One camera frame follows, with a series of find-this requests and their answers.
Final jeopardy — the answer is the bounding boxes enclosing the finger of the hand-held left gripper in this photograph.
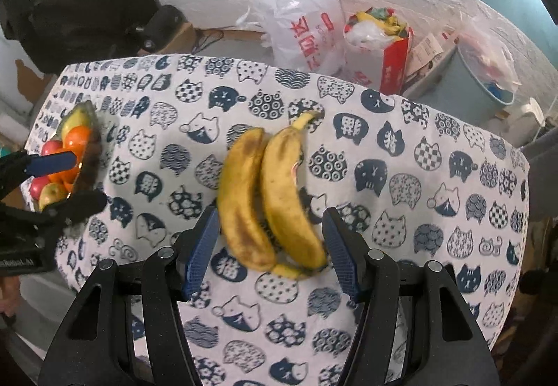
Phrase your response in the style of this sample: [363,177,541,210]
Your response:
[0,149,79,200]
[0,192,108,239]

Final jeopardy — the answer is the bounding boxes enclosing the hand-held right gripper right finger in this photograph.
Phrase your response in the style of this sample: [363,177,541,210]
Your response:
[323,207,500,386]

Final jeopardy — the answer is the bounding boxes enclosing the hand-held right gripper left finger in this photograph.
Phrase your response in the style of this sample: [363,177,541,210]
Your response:
[38,206,219,386]

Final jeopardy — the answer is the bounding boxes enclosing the red apple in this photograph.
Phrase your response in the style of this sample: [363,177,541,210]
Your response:
[30,175,51,200]
[41,139,64,158]

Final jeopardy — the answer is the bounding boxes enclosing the orange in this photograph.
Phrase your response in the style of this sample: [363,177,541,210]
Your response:
[61,126,93,154]
[47,169,83,193]

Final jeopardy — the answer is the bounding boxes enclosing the yellow-green apple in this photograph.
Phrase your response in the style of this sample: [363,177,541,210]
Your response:
[38,183,69,212]

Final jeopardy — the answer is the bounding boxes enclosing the green glass plate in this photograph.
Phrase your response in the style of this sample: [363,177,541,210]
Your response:
[41,100,110,234]

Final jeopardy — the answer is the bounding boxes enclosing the spotted yellow banana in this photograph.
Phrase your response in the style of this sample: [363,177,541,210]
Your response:
[261,110,329,281]
[216,127,276,272]

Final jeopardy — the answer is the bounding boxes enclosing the person's left hand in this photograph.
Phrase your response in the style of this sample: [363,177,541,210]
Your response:
[0,276,21,318]

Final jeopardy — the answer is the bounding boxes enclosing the cat print tablecloth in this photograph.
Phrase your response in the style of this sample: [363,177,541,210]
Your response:
[24,52,530,386]

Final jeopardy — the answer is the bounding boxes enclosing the black round object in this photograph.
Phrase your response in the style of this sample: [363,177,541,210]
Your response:
[143,4,184,52]

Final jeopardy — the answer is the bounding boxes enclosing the red cardboard box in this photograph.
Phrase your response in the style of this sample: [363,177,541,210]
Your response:
[344,6,414,95]

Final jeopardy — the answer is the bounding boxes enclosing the light blue bin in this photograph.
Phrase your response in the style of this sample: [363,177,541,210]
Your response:
[436,41,519,131]

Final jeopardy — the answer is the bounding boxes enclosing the small paper cartons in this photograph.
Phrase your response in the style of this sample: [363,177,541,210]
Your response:
[407,30,460,83]

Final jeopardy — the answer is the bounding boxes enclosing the white plastic stool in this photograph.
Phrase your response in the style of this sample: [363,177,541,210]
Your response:
[492,97,546,148]

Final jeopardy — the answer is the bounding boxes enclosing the white plastic bag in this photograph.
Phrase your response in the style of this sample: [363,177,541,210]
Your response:
[236,0,348,76]

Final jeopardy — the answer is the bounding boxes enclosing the clear plastic bag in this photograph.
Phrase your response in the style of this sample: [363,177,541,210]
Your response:
[458,14,522,95]

